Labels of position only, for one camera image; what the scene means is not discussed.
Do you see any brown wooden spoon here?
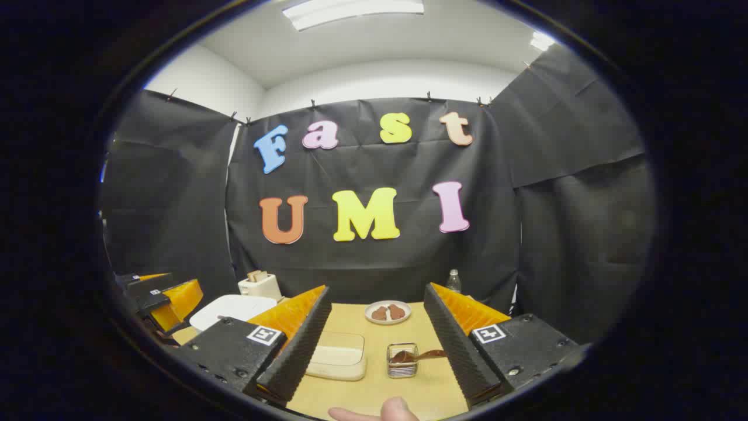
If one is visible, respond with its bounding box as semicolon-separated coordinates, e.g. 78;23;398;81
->
390;349;448;364

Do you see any white round plate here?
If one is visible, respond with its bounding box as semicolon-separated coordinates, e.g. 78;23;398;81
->
365;300;411;325

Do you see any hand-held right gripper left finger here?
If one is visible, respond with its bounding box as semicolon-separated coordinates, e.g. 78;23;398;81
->
175;285;331;407

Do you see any metal wire chopstick holder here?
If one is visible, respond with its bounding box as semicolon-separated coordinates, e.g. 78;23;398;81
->
386;343;419;379

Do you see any black backdrop cloth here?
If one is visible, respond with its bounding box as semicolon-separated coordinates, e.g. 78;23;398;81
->
99;44;658;346

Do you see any clear plastic rice container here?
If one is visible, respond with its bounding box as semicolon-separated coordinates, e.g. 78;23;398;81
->
305;332;368;382

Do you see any white toaster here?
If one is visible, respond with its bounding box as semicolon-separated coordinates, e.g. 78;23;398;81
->
238;270;282;302

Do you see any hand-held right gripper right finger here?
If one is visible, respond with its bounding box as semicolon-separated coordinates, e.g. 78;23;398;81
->
424;282;585;410

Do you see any white rice cooker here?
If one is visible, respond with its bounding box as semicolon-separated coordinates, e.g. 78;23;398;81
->
190;294;278;334

